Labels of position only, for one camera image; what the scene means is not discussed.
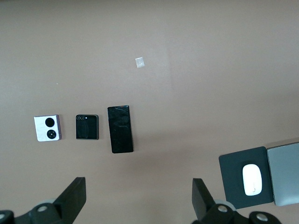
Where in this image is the black mouse pad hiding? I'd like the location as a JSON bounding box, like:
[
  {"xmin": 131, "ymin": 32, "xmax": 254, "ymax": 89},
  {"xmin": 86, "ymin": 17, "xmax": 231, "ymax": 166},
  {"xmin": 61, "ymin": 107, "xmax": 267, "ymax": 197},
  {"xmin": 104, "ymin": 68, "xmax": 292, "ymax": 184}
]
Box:
[{"xmin": 218, "ymin": 146, "xmax": 275, "ymax": 210}]

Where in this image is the white lilac flip phone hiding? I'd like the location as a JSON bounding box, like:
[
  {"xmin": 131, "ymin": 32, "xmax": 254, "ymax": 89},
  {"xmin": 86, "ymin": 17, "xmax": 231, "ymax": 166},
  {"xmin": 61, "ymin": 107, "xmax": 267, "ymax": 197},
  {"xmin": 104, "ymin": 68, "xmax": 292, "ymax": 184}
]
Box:
[{"xmin": 34, "ymin": 114, "xmax": 63, "ymax": 142}]

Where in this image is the silver closed laptop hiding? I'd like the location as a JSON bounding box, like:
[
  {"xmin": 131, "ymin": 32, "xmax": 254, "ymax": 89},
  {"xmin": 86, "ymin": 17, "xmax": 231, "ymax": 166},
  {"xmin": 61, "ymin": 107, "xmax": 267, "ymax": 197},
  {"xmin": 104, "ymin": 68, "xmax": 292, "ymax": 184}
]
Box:
[{"xmin": 266, "ymin": 142, "xmax": 299, "ymax": 207}]

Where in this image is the long black smartphone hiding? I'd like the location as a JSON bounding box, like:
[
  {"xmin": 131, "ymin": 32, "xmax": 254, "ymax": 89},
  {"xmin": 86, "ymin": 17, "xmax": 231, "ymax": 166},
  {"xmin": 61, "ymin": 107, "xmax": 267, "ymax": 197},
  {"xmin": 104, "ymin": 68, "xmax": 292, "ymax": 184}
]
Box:
[{"xmin": 107, "ymin": 105, "xmax": 134, "ymax": 154}]

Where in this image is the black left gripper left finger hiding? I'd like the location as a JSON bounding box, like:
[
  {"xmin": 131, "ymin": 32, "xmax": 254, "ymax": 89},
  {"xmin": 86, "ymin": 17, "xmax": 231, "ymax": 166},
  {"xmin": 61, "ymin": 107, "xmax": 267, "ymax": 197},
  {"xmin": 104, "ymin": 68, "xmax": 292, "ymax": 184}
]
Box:
[{"xmin": 14, "ymin": 176, "xmax": 86, "ymax": 224}]

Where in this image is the white computer mouse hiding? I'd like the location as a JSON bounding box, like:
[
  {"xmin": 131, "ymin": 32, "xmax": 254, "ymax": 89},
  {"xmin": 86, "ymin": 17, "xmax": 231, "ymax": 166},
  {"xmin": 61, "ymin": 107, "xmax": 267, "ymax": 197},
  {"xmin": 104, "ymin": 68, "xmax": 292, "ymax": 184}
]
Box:
[{"xmin": 242, "ymin": 164, "xmax": 262, "ymax": 196}]

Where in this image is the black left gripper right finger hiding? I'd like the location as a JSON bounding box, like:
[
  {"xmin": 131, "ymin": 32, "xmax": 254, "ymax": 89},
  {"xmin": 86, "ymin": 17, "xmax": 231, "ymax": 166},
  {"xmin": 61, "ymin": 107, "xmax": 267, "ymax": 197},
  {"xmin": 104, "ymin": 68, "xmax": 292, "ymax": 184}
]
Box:
[{"xmin": 192, "ymin": 178, "xmax": 249, "ymax": 224}]

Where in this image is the black flip phone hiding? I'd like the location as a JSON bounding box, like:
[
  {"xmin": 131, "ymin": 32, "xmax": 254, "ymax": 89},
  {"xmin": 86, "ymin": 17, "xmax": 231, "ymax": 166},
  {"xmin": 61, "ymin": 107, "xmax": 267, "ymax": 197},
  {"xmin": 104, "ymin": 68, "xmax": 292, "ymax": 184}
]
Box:
[{"xmin": 75, "ymin": 114, "xmax": 100, "ymax": 141}]

